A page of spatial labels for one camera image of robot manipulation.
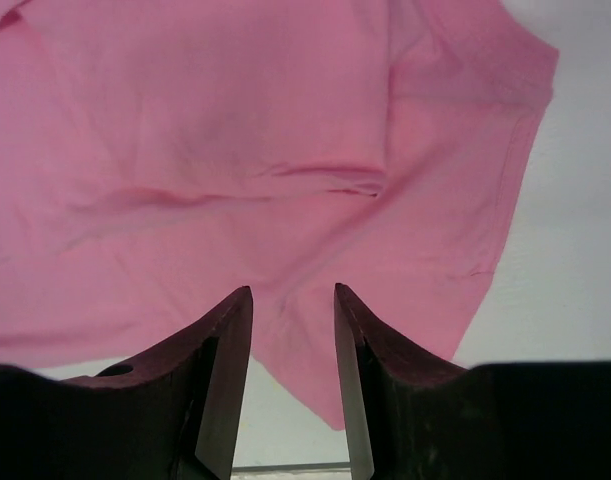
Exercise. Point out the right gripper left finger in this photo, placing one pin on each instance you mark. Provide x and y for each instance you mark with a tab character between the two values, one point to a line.
169	412

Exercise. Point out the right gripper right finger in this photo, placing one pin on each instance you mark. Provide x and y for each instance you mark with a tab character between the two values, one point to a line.
410	414

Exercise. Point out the pink t shirt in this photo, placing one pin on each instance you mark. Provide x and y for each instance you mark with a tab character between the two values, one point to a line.
156	155

